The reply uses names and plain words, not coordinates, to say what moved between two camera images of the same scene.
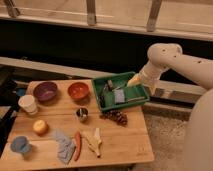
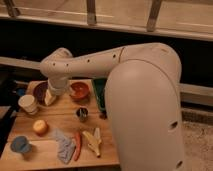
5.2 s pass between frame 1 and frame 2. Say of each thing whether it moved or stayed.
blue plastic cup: stayed
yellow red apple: stayed
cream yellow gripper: moved
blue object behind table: stayed
